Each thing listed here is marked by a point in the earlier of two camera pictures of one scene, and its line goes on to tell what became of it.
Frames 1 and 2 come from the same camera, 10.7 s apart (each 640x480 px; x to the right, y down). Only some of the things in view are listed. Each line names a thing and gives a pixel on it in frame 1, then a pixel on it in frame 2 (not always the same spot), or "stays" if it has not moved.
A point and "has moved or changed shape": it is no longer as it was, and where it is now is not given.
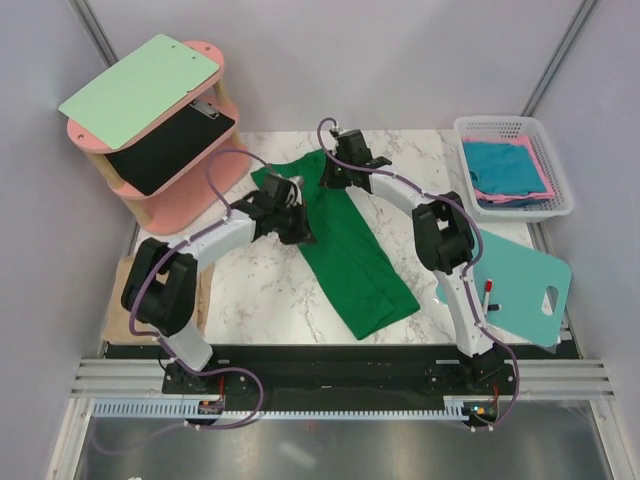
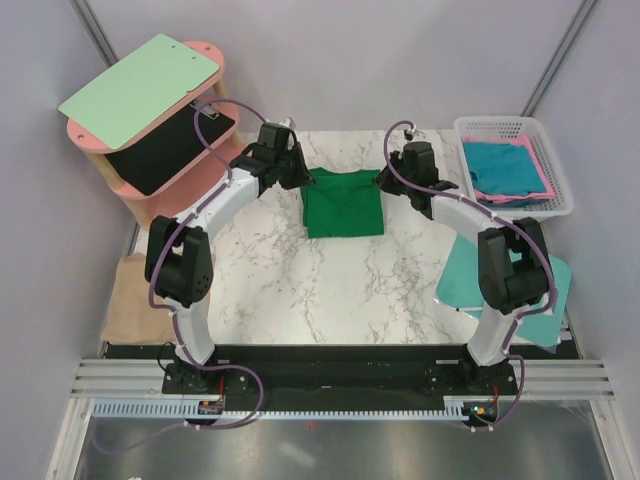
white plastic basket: [512, 169] stays
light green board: [122, 100] stays
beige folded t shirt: [117, 326] stays
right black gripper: [327, 180] -> [384, 180]
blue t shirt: [496, 166] stays
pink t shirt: [524, 141] stays
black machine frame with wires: [348, 372] stays
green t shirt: [363, 286] has moved or changed shape
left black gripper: [303, 234] -> [303, 177]
